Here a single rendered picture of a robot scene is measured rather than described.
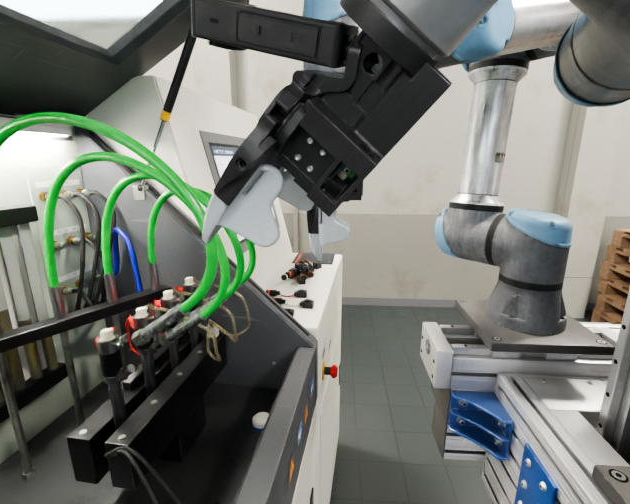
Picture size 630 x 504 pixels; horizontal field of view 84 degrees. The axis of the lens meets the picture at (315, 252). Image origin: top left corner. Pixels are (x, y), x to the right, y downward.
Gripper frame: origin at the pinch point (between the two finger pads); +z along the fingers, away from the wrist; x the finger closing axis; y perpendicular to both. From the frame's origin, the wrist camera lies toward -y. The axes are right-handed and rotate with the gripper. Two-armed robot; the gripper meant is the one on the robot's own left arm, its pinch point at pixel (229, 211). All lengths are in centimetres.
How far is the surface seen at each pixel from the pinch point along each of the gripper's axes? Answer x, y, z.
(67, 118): 6.2, -24.6, 11.4
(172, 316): 2.6, 0.8, 22.3
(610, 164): 322, 147, -41
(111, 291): 12.7, -13.7, 44.6
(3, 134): 3.9, -30.9, 19.0
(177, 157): 38, -27, 29
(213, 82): 243, -134, 107
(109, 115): 37, -45, 33
